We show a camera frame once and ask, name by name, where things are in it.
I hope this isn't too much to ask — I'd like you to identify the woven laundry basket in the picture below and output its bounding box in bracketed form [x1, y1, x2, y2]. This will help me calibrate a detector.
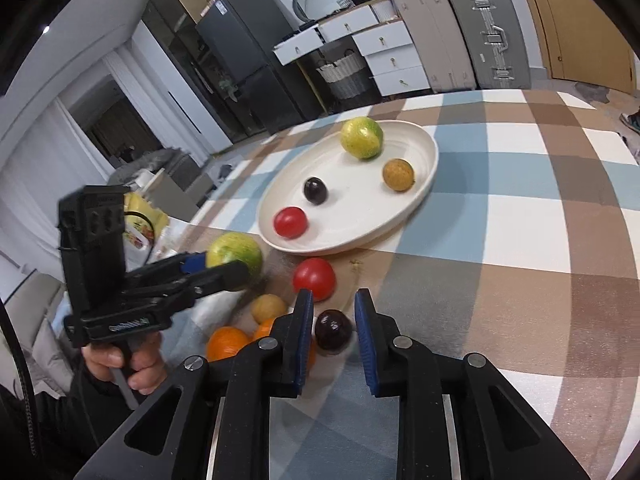
[316, 49, 373, 101]

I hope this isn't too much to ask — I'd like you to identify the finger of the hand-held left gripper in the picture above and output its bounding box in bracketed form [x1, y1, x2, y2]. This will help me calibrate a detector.
[150, 260, 251, 314]
[125, 252, 209, 286]

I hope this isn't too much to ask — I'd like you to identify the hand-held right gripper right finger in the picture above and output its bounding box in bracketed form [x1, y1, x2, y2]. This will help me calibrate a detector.
[354, 288, 591, 480]

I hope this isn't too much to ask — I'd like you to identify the large yellow fruit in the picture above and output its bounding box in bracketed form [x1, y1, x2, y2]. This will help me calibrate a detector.
[340, 116, 385, 160]

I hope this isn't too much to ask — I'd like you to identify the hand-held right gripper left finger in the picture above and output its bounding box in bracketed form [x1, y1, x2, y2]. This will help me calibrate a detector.
[75, 289, 315, 480]

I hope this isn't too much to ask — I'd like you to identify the green citrus fruit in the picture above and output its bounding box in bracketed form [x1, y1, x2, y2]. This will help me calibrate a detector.
[206, 232, 264, 281]

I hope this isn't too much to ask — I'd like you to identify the person's left hand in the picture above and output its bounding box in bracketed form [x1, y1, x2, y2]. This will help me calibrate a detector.
[81, 332, 169, 396]

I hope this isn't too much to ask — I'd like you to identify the silver suitcase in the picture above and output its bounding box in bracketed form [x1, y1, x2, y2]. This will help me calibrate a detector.
[445, 0, 532, 90]

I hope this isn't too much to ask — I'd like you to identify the cream round plate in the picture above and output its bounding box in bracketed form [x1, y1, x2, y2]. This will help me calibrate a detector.
[256, 120, 440, 256]

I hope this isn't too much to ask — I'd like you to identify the person's left forearm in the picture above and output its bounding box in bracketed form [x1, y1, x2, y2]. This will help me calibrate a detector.
[0, 375, 136, 480]

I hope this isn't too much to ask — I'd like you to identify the white drawer dresser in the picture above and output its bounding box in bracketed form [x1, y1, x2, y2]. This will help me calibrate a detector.
[272, 2, 431, 98]

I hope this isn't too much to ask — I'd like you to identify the beige suitcase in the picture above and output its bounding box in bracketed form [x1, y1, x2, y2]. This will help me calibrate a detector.
[390, 0, 478, 93]

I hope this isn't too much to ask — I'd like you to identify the black refrigerator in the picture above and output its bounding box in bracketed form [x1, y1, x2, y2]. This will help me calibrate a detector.
[195, 0, 326, 136]

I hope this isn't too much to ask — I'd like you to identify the dark purple plum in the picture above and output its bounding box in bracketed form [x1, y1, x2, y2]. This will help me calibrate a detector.
[314, 309, 355, 353]
[303, 176, 329, 206]

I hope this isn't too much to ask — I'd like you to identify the white wardrobe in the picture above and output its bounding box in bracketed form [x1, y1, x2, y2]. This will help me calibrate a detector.
[131, 25, 236, 153]

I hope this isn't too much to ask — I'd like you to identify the orange mandarin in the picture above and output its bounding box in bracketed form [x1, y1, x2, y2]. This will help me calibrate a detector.
[252, 317, 317, 373]
[206, 326, 253, 362]

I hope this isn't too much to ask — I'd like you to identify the grey door mat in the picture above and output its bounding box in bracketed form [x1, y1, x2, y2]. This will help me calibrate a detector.
[575, 82, 613, 103]

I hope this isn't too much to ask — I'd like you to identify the dark glass cabinet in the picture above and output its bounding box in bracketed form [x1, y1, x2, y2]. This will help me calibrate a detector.
[141, 0, 241, 143]

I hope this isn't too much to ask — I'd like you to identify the red tomato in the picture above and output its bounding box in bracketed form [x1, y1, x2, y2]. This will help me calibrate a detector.
[292, 257, 337, 302]
[273, 206, 308, 239]

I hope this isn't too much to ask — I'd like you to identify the yellow bag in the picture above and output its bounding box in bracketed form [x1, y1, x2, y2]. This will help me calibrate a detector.
[122, 192, 171, 251]

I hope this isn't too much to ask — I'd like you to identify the brown round fruit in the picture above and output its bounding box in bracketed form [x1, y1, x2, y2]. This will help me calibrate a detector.
[382, 158, 416, 193]
[251, 294, 288, 324]

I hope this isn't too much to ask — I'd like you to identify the wooden door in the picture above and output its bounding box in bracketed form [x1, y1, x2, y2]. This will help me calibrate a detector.
[510, 0, 636, 95]

